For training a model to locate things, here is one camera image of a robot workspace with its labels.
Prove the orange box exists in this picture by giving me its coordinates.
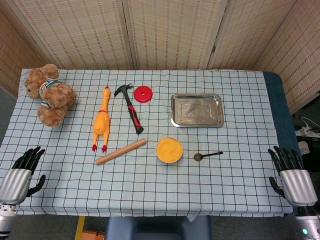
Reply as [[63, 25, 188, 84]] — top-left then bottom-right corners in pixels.
[[81, 229, 106, 240]]

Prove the brown teddy bear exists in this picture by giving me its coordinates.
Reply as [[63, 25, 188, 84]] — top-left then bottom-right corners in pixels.
[[24, 63, 78, 127]]

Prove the cream bowl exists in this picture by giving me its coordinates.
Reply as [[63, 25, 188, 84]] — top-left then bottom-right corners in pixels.
[[155, 137, 184, 165]]

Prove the bamboo folding screen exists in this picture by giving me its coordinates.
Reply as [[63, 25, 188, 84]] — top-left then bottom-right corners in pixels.
[[0, 0, 320, 116]]

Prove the wooden rolling pin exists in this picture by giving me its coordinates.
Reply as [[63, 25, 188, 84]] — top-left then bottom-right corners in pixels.
[[95, 138, 147, 166]]

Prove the blue padded seat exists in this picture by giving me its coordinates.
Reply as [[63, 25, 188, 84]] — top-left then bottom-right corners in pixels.
[[104, 215, 211, 240]]

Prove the red plastic disc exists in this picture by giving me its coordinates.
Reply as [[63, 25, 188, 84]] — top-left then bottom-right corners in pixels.
[[133, 85, 154, 104]]

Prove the yellow rubber chicken toy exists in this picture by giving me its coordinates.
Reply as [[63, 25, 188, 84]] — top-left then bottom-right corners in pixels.
[[91, 86, 112, 153]]

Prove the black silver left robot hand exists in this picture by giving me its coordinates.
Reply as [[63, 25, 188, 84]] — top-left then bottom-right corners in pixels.
[[0, 146, 47, 206]]

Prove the stainless steel tray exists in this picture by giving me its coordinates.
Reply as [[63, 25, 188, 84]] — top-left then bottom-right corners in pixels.
[[170, 93, 225, 128]]

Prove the white cable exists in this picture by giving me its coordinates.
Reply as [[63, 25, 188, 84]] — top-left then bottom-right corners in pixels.
[[301, 116, 320, 131]]

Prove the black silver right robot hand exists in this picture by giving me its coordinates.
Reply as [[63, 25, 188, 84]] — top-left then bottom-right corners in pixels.
[[267, 145, 319, 208]]

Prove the light blue checked tablecloth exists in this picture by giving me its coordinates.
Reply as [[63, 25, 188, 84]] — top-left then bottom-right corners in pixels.
[[0, 68, 294, 218]]

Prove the black red claw hammer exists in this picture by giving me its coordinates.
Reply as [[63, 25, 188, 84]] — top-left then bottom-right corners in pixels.
[[113, 83, 144, 135]]

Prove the yellow floor tape strip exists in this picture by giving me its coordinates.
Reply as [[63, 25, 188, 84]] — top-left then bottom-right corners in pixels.
[[74, 216, 86, 240]]

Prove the white power strip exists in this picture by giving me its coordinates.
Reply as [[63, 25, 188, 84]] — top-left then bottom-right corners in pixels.
[[294, 126, 320, 138]]

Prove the small dark metal spoon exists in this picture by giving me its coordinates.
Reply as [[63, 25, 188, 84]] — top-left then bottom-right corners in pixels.
[[193, 151, 224, 161]]

